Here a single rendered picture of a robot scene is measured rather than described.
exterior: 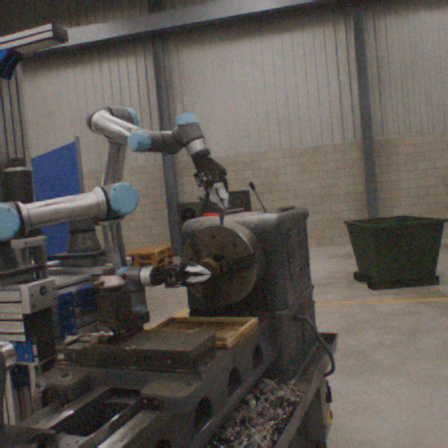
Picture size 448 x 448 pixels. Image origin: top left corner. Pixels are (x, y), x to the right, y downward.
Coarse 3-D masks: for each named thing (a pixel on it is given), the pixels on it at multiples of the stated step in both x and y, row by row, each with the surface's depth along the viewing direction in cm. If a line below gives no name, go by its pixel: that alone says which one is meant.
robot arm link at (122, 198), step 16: (96, 192) 167; (112, 192) 166; (128, 192) 170; (0, 208) 146; (16, 208) 151; (32, 208) 155; (48, 208) 157; (64, 208) 160; (80, 208) 163; (96, 208) 166; (112, 208) 168; (128, 208) 170; (0, 224) 146; (16, 224) 148; (32, 224) 155; (48, 224) 159; (0, 240) 147
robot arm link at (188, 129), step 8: (176, 120) 169; (184, 120) 167; (192, 120) 168; (176, 128) 171; (184, 128) 167; (192, 128) 167; (200, 128) 170; (176, 136) 171; (184, 136) 168; (192, 136) 167; (200, 136) 168
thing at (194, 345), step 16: (80, 336) 141; (96, 336) 139; (144, 336) 134; (160, 336) 133; (192, 336) 130; (208, 336) 128; (64, 352) 136; (80, 352) 131; (96, 352) 128; (112, 352) 126; (128, 352) 124; (144, 352) 123; (160, 352) 121; (176, 352) 119; (192, 352) 119; (208, 352) 128
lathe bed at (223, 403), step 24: (216, 312) 200; (264, 312) 192; (264, 336) 184; (240, 360) 159; (264, 360) 181; (216, 384) 141; (240, 384) 158; (48, 408) 117; (72, 408) 114; (96, 408) 120; (120, 408) 123; (192, 408) 125; (216, 408) 139; (72, 432) 112; (120, 432) 100; (144, 432) 101; (168, 432) 113; (192, 432) 124
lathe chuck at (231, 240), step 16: (224, 224) 187; (208, 240) 185; (224, 240) 182; (240, 240) 180; (192, 256) 188; (224, 256) 183; (256, 256) 181; (240, 272) 181; (256, 272) 179; (192, 288) 189; (224, 288) 184; (240, 288) 181; (224, 304) 184
